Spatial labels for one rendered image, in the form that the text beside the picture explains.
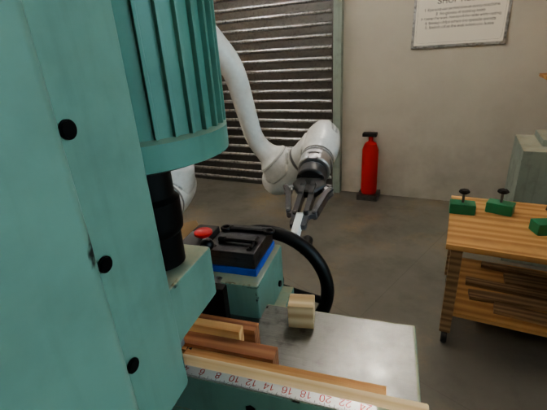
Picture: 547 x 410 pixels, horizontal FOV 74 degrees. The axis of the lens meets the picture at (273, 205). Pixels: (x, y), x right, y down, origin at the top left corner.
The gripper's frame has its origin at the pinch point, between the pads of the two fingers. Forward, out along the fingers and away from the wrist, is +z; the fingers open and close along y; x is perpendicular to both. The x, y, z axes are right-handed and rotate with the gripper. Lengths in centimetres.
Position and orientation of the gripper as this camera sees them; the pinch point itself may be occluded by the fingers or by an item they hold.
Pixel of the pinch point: (297, 227)
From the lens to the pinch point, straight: 81.7
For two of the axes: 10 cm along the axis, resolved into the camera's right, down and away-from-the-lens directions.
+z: -2.6, 6.8, -6.9
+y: 9.5, 0.6, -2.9
